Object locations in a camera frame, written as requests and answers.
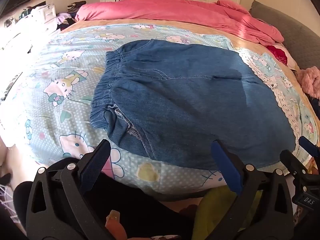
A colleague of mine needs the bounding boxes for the red cloth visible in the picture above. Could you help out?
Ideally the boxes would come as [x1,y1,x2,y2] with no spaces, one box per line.
[266,44,290,66]

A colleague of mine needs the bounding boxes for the pile of clothes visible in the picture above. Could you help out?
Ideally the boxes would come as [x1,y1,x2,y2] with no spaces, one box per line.
[55,1,87,32]

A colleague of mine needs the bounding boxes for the dark blue knit cloth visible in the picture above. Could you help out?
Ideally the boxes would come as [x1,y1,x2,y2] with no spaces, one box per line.
[306,95,320,114]

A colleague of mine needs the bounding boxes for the white storage drawers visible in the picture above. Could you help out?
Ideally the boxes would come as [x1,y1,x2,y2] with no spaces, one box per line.
[32,3,60,31]

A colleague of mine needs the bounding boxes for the cartoon cat printed blanket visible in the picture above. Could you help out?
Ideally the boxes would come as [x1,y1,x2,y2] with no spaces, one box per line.
[0,22,320,198]

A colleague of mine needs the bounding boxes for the grey quilted headboard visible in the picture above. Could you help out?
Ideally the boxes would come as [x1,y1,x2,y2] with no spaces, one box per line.
[250,0,320,71]

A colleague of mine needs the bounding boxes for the pink duvet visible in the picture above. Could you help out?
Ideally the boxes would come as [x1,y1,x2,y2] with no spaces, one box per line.
[75,0,285,47]

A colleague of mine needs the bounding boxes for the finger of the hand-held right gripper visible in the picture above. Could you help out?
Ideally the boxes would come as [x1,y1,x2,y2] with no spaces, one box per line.
[299,136,320,157]
[279,149,313,182]

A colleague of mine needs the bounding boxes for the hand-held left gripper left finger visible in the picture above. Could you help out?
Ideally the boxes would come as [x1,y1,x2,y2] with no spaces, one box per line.
[25,139,125,240]

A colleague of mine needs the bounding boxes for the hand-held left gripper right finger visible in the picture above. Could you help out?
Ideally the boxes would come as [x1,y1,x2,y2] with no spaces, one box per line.
[211,140,295,240]

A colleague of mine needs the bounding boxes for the blue denim pants lace hem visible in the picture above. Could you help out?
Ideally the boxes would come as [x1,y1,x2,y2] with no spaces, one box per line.
[90,39,302,172]

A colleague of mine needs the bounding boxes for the white wire basket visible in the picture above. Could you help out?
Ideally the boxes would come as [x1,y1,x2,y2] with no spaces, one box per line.
[0,182,18,222]

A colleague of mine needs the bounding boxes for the yellow-green cloth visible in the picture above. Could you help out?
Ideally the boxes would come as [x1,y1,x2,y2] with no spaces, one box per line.
[197,185,263,240]

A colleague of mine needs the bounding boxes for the pink fluffy cloth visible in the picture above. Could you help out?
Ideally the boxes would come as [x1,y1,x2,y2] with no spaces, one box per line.
[296,66,320,98]

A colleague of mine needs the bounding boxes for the black cloth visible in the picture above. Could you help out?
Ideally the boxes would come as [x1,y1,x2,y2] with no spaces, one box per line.
[85,172,202,240]

